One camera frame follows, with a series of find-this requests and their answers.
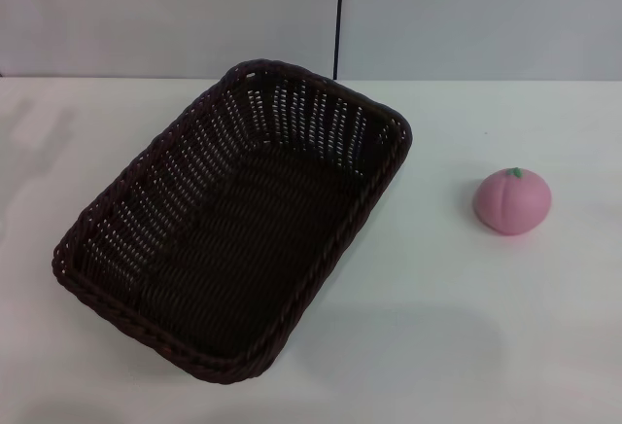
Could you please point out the dark brown woven basket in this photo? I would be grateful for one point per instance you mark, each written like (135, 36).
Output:
(252, 229)

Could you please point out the pink toy peach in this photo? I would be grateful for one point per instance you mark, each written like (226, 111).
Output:
(510, 205)

